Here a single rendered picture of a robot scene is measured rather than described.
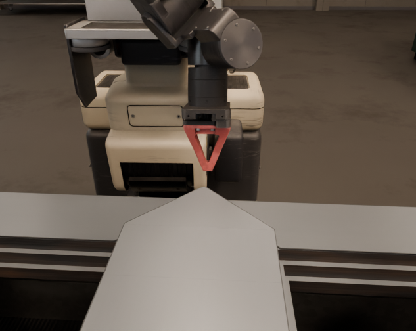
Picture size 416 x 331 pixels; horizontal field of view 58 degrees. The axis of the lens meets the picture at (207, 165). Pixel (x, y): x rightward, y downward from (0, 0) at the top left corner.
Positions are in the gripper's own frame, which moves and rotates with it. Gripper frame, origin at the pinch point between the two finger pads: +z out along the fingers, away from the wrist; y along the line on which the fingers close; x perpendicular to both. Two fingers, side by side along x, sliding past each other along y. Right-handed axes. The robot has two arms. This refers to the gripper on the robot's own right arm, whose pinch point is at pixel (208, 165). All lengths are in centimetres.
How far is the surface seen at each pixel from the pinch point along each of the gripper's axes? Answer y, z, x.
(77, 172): 158, 49, 89
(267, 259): -18.9, 5.0, -7.6
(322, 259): -16.7, 5.9, -13.8
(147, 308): -25.7, 6.6, 3.9
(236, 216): -11.9, 3.2, -4.4
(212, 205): -9.7, 2.6, -1.2
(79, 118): 240, 29, 118
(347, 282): -17.4, 8.4, -16.6
